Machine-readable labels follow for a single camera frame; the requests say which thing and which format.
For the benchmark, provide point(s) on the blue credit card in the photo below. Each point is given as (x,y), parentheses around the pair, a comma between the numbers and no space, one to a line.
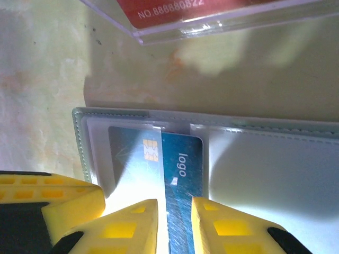
(182,158)

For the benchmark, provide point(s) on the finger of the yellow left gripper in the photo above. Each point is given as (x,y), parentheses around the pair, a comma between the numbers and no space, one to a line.
(74,206)

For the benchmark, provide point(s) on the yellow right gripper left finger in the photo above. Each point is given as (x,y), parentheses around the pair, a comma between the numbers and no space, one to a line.
(119,232)

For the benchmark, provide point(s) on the pale green card holder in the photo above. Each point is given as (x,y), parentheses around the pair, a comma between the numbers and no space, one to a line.
(265,172)

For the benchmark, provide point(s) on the clear acrylic card tray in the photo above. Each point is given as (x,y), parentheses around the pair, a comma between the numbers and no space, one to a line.
(185,33)

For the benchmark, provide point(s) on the red credit card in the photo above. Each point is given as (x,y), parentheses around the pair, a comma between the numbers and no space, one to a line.
(159,13)

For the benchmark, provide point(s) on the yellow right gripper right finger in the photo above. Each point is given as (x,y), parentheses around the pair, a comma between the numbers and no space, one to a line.
(233,232)

